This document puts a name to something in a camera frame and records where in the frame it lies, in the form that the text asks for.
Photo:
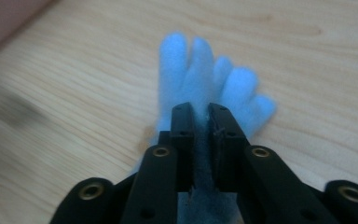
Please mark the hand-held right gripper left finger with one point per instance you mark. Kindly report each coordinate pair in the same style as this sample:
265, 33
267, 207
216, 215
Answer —
167, 161

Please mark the blue glove with grey cuff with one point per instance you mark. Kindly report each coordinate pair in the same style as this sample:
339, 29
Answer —
199, 81

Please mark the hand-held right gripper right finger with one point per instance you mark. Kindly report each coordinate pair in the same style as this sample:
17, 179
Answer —
230, 155

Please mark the pink basin with grey rim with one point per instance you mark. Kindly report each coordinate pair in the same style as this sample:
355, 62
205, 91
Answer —
0, 21

